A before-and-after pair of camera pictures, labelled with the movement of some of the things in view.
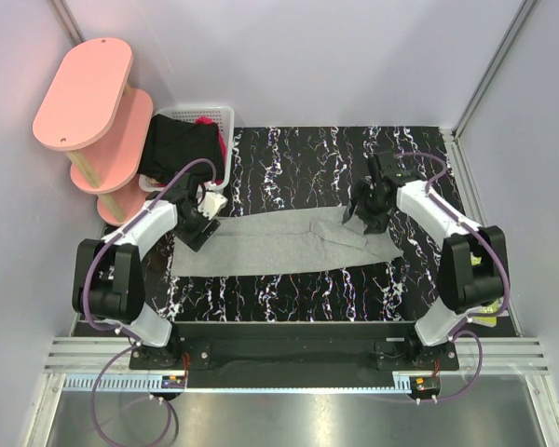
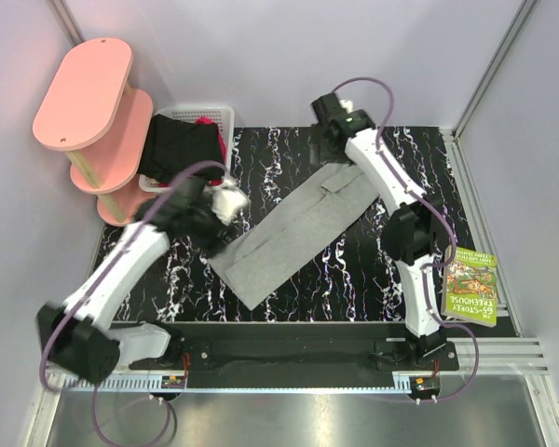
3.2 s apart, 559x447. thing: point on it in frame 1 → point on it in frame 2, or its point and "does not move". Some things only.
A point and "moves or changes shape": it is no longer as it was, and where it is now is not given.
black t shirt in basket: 170,144 does not move
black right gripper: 375,223 → 325,156
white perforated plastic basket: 224,115 does not move
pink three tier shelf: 89,113 does not move
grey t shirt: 280,242 moves or changes shape
